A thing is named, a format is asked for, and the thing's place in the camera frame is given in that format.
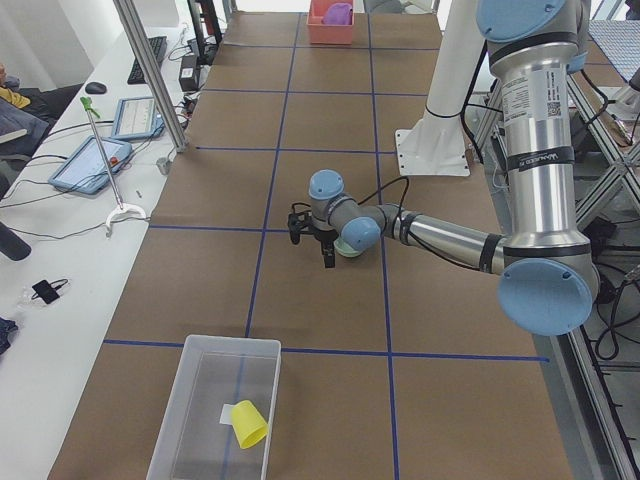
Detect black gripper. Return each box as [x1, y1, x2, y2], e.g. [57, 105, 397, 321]
[308, 221, 338, 269]

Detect green plastic bowl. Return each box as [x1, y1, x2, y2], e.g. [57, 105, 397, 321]
[334, 237, 363, 258]

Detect yellow plastic cup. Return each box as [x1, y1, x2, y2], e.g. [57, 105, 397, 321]
[231, 400, 268, 449]

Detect purple cloth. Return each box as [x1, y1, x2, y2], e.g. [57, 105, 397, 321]
[322, 2, 353, 26]

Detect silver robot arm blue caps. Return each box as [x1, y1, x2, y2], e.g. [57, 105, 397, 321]
[288, 1, 599, 336]

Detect pink plastic box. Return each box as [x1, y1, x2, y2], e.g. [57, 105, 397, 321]
[306, 0, 354, 45]

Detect clear plastic bin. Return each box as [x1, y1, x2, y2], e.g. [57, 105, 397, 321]
[147, 335, 281, 479]

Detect black power adapter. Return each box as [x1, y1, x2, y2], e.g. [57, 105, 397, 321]
[179, 54, 201, 92]

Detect blue teach pendant far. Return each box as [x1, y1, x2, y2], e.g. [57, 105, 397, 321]
[111, 97, 164, 141]

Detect blue teach pendant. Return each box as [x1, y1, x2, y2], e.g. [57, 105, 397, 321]
[111, 97, 164, 141]
[48, 136, 133, 195]

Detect blue teach pendant near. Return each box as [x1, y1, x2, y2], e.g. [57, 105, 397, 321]
[48, 136, 133, 195]

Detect black keyboard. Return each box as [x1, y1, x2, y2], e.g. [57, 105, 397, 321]
[126, 35, 169, 85]

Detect reacher grabber tool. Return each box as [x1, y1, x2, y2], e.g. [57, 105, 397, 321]
[80, 96, 147, 238]

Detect black computer mouse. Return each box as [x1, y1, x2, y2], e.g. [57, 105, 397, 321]
[84, 81, 108, 95]

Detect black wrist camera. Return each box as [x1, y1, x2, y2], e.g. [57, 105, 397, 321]
[287, 202, 311, 245]

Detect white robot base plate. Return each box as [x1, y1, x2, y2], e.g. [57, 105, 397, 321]
[395, 127, 470, 177]

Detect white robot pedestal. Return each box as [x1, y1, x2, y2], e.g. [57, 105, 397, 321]
[424, 0, 485, 132]

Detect small black device with cord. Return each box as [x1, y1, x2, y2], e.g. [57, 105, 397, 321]
[31, 278, 69, 305]

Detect aluminium frame post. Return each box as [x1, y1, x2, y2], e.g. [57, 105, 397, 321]
[113, 0, 187, 153]

